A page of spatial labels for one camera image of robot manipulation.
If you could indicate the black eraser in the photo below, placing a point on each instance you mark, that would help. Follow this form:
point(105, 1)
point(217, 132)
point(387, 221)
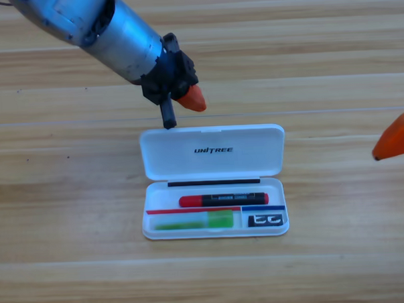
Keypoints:
point(252, 221)

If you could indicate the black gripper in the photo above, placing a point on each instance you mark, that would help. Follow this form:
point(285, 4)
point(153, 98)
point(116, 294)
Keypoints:
point(171, 72)

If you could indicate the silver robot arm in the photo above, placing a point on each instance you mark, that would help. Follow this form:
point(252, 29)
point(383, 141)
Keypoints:
point(123, 37)

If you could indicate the white plastic pencil case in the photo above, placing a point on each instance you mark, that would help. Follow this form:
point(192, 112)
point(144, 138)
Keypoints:
point(256, 156)

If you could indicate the green highlighter pen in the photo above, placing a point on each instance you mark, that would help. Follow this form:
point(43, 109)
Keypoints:
point(220, 219)

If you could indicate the red and black marker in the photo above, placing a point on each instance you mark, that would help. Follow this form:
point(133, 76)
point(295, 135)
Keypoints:
point(190, 201)

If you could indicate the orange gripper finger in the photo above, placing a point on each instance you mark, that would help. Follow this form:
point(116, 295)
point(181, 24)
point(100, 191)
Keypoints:
point(399, 139)

